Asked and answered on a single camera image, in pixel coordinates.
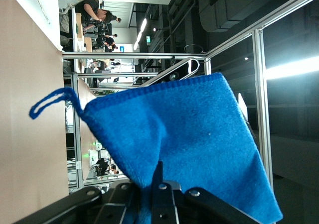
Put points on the seated person in black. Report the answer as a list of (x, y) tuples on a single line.
[(102, 165)]

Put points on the person in black shirt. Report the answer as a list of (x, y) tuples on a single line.
[(87, 8)]

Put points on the aluminium frame beam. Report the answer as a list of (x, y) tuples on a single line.
[(274, 15), (260, 84)]

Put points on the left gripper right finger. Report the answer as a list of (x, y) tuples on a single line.
[(164, 204)]

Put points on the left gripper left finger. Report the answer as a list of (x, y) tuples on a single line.
[(117, 204)]

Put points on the green exit sign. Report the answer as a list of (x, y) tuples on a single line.
[(148, 39)]

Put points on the silver depth camera bar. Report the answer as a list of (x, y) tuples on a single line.
[(182, 71)]

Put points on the neighbouring aluminium table frame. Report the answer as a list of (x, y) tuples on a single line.
[(77, 134)]

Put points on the long ceiling lamp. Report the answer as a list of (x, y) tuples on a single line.
[(140, 32)]

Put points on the white flat panel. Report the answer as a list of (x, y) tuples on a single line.
[(243, 107)]

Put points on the blue microfibre towel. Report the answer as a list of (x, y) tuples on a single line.
[(187, 124)]

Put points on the aluminium frame post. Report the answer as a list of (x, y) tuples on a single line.
[(124, 55)]

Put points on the brown paper table cover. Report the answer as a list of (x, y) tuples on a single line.
[(25, 159)]

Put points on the dark ceiling air duct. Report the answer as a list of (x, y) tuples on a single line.
[(224, 10)]

